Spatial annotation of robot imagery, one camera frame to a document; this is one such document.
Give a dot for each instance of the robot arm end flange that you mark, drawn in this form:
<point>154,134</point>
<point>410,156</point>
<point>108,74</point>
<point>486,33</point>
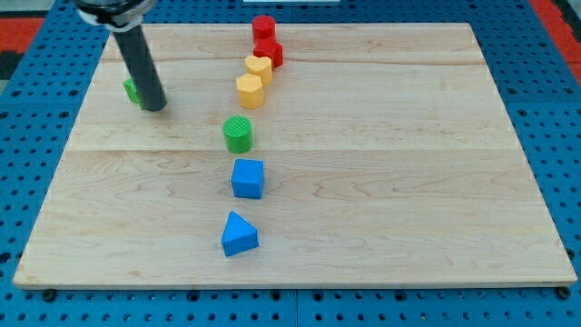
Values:
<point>115,15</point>

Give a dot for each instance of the green cylinder block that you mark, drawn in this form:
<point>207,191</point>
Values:
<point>237,131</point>

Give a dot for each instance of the yellow heart block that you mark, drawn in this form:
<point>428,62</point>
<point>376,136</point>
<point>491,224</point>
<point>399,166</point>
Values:
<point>260,66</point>

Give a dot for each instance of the light wooden board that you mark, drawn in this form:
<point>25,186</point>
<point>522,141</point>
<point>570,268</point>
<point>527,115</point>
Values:
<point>389,159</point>

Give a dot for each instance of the red star block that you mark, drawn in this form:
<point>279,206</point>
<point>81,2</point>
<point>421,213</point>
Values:
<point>269,48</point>

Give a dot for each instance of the red cylinder block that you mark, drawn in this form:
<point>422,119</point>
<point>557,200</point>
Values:
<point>263,27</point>

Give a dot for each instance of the green star block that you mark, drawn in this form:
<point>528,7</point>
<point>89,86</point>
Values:
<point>131,91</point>

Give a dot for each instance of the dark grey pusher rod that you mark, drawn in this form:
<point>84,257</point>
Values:
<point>139,62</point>

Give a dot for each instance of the yellow hexagon block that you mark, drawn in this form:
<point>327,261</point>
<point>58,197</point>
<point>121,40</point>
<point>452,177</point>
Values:
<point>250,91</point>

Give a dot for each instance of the blue triangle block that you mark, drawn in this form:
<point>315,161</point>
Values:
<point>238,235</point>

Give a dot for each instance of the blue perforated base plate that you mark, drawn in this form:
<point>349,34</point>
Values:
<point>536,83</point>

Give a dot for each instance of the blue cube block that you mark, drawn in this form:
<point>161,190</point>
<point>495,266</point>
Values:
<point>247,178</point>

